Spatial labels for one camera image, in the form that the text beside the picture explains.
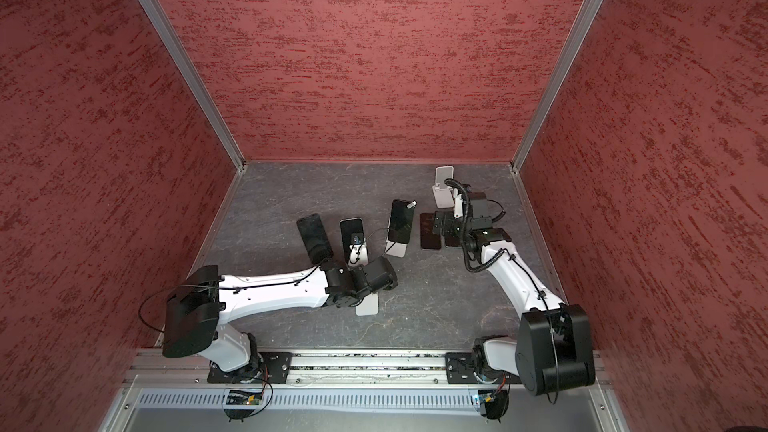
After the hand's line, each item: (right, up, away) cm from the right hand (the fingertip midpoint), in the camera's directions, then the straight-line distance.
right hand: (445, 223), depth 88 cm
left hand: (-23, -14, -6) cm, 28 cm away
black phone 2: (+4, -7, +8) cm, 11 cm away
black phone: (-30, -2, 0) cm, 30 cm away
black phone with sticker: (-13, -1, +16) cm, 21 cm away
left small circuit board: (-54, -42, -15) cm, 70 cm away
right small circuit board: (+8, -41, -15) cm, 45 cm away
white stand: (+3, +9, +21) cm, 23 cm away
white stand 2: (-15, -10, +8) cm, 20 cm away
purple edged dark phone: (-3, -7, +11) cm, 13 cm away
